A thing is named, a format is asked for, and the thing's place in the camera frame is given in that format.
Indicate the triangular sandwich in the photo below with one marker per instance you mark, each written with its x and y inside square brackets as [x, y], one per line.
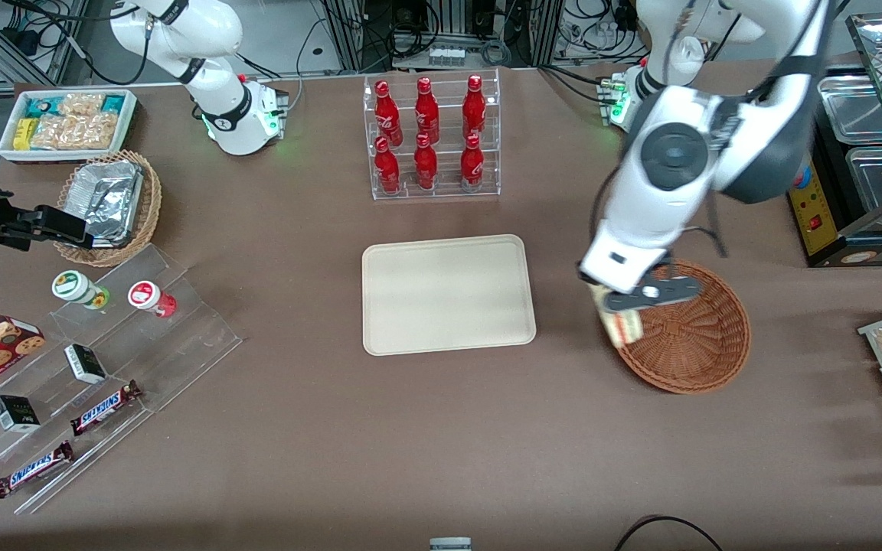
[628, 329]

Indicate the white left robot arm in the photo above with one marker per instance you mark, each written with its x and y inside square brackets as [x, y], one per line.
[663, 199]

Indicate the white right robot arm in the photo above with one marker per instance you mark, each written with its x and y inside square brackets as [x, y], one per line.
[238, 115]

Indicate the light brown wicker basket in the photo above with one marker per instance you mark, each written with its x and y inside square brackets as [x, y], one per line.
[151, 203]

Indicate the dark brown wicker basket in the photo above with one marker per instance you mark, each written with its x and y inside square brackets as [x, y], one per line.
[694, 344]

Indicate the beige plastic tray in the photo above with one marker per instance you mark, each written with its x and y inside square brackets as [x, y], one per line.
[449, 295]

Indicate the silver foil package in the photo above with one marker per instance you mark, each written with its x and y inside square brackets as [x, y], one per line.
[108, 191]

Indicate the green lid yogurt cup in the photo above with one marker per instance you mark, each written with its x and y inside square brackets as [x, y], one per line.
[75, 288]

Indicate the large peanut snack bag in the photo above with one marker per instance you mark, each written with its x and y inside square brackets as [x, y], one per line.
[73, 132]

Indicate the yellow snack packet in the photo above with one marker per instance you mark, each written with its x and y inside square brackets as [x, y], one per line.
[23, 133]

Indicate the red lid yogurt cup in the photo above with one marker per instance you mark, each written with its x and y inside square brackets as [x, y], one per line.
[148, 296]

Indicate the white plastic snack bin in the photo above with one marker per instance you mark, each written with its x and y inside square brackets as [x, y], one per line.
[129, 126]

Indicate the teal snack packet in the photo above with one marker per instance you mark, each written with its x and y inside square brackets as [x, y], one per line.
[39, 107]
[114, 102]

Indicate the small peanut snack bag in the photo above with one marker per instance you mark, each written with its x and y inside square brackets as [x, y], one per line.
[81, 103]

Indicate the small black box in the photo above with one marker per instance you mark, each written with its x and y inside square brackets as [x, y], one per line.
[14, 413]
[85, 363]

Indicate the clear acrylic stepped display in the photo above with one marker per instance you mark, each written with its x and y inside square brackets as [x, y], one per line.
[181, 329]

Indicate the red cola bottle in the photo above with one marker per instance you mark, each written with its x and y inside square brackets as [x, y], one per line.
[426, 115]
[426, 164]
[474, 111]
[472, 164]
[387, 115]
[387, 170]

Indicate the Snickers chocolate bar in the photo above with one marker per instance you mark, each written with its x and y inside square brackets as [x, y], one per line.
[104, 407]
[33, 468]

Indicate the clear acrylic bottle rack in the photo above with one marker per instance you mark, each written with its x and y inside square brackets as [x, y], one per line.
[445, 187]

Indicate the black heated display case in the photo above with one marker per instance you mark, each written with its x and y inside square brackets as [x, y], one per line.
[831, 229]

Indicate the white power strip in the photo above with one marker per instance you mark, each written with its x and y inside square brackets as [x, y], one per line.
[447, 56]

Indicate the grey box at table edge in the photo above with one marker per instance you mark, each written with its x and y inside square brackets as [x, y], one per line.
[450, 544]

